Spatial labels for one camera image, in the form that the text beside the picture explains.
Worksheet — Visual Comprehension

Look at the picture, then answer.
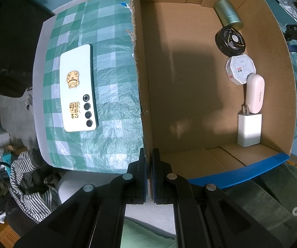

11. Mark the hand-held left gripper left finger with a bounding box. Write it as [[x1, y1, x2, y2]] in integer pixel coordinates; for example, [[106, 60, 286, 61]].
[[13, 148, 148, 248]]

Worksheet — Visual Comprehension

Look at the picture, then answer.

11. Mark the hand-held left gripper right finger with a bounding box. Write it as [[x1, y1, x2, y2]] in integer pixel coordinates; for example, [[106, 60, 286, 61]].
[[152, 148, 285, 248]]

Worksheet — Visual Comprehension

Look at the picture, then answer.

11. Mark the pink oval case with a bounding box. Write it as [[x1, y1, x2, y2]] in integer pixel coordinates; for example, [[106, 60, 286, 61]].
[[245, 74, 265, 114]]

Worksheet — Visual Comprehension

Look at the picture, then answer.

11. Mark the white octagonal box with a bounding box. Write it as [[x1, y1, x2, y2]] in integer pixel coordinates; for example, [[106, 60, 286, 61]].
[[225, 55, 257, 86]]

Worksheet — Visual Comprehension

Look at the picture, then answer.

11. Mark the black round mini fan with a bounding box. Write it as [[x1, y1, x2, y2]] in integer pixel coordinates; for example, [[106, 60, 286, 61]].
[[214, 26, 246, 57]]

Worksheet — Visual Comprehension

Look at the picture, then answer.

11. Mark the green metal cylinder tin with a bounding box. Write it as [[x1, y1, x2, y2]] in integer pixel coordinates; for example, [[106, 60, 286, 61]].
[[214, 0, 243, 31]]

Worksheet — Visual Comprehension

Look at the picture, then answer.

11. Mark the white plug charger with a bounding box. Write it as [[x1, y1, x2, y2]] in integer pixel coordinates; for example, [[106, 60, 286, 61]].
[[237, 105, 263, 148]]

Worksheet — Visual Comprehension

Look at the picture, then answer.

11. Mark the brown cardboard box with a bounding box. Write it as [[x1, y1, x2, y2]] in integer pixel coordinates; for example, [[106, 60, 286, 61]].
[[129, 0, 295, 204]]

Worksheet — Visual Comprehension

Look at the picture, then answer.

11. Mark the light green cloth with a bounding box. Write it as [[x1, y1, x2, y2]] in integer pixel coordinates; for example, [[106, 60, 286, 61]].
[[121, 218, 176, 248]]

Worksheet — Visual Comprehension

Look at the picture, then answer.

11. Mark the white cushion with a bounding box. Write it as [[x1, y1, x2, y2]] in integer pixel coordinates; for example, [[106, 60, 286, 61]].
[[57, 170, 176, 239]]

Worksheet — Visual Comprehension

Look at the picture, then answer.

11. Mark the green white checkered tablecloth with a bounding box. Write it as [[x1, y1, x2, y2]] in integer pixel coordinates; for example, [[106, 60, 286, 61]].
[[36, 0, 297, 172]]

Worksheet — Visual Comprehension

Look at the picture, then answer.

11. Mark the black white striped garment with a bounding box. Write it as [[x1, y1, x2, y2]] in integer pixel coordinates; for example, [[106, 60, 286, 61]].
[[9, 150, 61, 223]]

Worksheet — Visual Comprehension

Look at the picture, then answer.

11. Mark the black chair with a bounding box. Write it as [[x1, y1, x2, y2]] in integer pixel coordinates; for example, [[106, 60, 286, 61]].
[[5, 199, 40, 238]]

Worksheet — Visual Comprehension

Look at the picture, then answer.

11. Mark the white smartphone with gold stickers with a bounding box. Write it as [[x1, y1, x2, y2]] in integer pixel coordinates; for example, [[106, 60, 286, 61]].
[[60, 44, 98, 133]]

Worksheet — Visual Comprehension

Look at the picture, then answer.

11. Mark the teal cardboard box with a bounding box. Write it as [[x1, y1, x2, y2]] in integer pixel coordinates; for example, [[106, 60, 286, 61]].
[[0, 152, 14, 171]]

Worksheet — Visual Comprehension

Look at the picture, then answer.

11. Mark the dark cloth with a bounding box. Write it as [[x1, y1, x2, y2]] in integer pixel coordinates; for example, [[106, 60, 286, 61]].
[[0, 0, 54, 99]]

